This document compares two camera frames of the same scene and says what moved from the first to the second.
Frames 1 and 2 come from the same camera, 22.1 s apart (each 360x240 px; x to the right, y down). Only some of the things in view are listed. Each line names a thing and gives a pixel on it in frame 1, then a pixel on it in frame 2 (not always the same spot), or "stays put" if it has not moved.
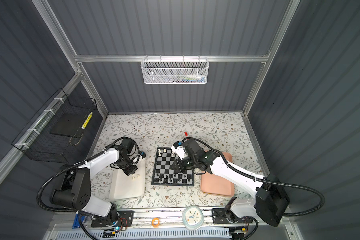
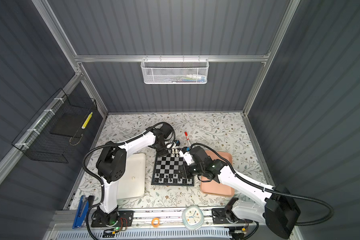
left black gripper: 131,170 -> 161,154
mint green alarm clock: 192,217 stays put
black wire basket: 57,131 stays put
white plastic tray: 123,187 stays put
